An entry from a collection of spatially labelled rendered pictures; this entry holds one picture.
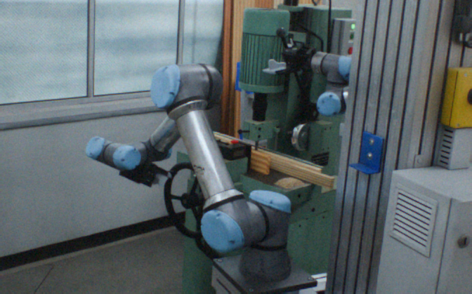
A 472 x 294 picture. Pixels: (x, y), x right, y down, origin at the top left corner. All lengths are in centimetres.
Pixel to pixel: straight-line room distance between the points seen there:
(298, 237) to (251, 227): 90
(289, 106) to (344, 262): 96
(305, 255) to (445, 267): 130
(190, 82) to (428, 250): 77
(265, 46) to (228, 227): 95
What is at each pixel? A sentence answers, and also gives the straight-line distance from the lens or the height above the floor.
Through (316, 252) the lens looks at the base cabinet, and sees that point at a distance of 273.
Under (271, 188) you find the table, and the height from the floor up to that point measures 89.
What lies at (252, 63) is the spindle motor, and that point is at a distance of 244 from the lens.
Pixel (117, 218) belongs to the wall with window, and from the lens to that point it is 395.
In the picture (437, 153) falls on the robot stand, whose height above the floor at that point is 126.
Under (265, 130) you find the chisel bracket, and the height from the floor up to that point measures 104.
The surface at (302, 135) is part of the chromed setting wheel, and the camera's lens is 257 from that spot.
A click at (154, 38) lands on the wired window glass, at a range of 390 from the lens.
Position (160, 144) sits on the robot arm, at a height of 108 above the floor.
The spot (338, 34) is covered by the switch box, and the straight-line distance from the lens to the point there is 263.
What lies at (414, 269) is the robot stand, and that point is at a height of 104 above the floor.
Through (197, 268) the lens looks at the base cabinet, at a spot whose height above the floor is 43.
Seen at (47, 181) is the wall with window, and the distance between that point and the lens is 363.
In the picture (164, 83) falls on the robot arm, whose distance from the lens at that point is 177.
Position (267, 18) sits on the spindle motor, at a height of 148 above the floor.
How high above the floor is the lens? 165
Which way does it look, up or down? 15 degrees down
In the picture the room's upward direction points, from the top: 4 degrees clockwise
